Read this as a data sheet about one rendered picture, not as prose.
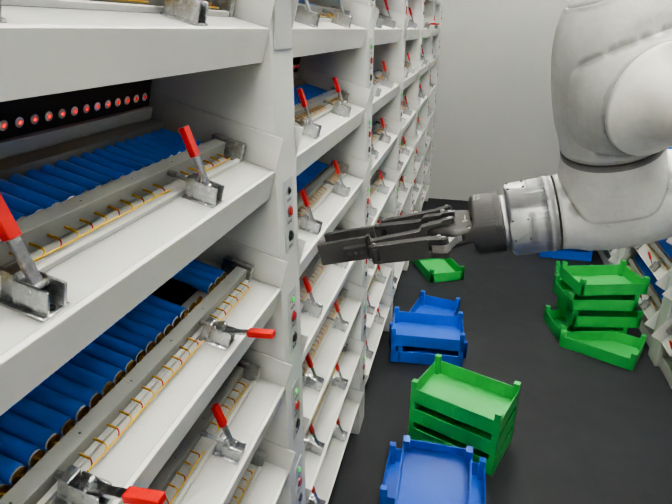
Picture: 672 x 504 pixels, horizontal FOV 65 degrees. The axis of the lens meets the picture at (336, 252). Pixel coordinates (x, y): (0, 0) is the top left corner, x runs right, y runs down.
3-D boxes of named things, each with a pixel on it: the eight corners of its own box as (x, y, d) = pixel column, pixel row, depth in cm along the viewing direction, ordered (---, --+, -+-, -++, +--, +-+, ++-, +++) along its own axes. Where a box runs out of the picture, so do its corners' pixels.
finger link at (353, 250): (384, 251, 67) (380, 260, 65) (346, 256, 69) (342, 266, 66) (381, 240, 67) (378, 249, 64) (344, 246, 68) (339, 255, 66)
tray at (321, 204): (359, 193, 151) (374, 148, 145) (293, 286, 96) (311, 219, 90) (294, 170, 153) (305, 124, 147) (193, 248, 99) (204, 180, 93)
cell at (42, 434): (1, 416, 51) (59, 442, 50) (-15, 429, 50) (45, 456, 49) (0, 402, 50) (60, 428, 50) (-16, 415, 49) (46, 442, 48)
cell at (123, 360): (85, 348, 62) (134, 368, 61) (74, 356, 60) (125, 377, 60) (86, 336, 61) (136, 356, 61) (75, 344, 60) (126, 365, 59)
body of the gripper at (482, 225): (498, 181, 67) (426, 194, 70) (502, 201, 59) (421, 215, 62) (507, 236, 69) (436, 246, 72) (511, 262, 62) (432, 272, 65)
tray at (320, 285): (358, 256, 158) (372, 215, 152) (296, 374, 104) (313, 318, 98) (296, 233, 160) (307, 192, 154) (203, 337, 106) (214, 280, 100)
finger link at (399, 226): (453, 212, 66) (455, 208, 67) (371, 221, 71) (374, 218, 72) (458, 241, 67) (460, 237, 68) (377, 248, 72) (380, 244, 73)
